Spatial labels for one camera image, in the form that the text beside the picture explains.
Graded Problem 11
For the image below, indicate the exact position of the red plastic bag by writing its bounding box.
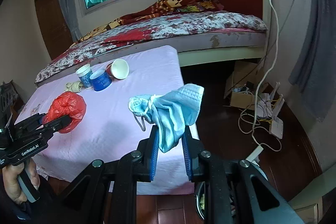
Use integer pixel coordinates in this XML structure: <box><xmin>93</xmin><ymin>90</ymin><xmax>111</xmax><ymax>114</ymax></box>
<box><xmin>42</xmin><ymin>91</ymin><xmax>87</xmax><ymax>134</ymax></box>

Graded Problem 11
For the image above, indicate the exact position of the light blue face mask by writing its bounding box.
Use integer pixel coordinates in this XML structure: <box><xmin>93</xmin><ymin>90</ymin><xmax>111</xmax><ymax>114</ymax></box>
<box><xmin>128</xmin><ymin>84</ymin><xmax>205</xmax><ymax>153</ymax></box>

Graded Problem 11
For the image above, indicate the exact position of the blue patterned paper cup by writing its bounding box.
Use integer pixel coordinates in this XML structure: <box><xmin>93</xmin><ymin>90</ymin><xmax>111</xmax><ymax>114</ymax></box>
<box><xmin>76</xmin><ymin>64</ymin><xmax>92</xmax><ymax>89</ymax></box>

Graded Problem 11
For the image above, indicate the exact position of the blue round tub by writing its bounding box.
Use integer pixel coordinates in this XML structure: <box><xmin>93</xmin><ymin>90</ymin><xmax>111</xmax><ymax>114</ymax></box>
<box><xmin>89</xmin><ymin>69</ymin><xmax>112</xmax><ymax>92</ymax></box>

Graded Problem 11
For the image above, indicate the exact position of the red white paper cup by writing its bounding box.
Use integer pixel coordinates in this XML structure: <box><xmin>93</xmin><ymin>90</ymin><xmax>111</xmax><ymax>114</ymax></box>
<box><xmin>106</xmin><ymin>59</ymin><xmax>129</xmax><ymax>80</ymax></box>

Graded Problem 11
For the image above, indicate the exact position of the black plastic trash bucket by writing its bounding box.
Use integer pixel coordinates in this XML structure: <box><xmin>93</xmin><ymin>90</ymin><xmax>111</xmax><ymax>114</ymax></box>
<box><xmin>193</xmin><ymin>163</ymin><xmax>270</xmax><ymax>222</ymax></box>

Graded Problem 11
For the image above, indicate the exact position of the person's left hand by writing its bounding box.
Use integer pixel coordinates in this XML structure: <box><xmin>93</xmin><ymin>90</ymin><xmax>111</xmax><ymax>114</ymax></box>
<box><xmin>2</xmin><ymin>159</ymin><xmax>40</xmax><ymax>204</ymax></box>

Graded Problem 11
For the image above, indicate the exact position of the pink covered low table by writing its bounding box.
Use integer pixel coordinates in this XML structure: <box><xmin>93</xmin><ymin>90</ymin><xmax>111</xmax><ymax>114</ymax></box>
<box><xmin>15</xmin><ymin>46</ymin><xmax>194</xmax><ymax>195</ymax></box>

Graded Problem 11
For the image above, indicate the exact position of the cardboard box under bed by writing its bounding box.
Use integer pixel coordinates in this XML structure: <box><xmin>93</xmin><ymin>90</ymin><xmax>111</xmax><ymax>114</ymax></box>
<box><xmin>224</xmin><ymin>61</ymin><xmax>264</xmax><ymax>110</ymax></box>

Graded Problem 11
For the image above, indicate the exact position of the white wifi router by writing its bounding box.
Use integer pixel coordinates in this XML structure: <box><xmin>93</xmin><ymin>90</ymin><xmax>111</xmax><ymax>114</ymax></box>
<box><xmin>257</xmin><ymin>82</ymin><xmax>285</xmax><ymax>139</ymax></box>

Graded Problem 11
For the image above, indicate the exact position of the brown wooden door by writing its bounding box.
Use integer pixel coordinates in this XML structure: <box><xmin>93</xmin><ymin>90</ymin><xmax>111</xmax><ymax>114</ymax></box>
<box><xmin>34</xmin><ymin>0</ymin><xmax>73</xmax><ymax>60</ymax></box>

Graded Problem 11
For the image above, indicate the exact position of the bed with floral sheet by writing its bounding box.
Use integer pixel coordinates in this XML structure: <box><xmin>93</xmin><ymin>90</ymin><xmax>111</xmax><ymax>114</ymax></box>
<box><xmin>35</xmin><ymin>11</ymin><xmax>267</xmax><ymax>84</ymax></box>

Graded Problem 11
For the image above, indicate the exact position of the red patterned blanket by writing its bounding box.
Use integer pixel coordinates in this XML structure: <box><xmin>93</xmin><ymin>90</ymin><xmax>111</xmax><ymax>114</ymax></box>
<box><xmin>76</xmin><ymin>0</ymin><xmax>224</xmax><ymax>44</ymax></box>

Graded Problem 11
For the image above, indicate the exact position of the grey curtain right window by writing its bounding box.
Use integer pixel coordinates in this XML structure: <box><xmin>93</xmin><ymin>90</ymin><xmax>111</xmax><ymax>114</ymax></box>
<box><xmin>289</xmin><ymin>0</ymin><xmax>335</xmax><ymax>122</ymax></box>

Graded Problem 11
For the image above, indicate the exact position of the white power cable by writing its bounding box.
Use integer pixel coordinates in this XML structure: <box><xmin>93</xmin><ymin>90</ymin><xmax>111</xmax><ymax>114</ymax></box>
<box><xmin>237</xmin><ymin>0</ymin><xmax>283</xmax><ymax>162</ymax></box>

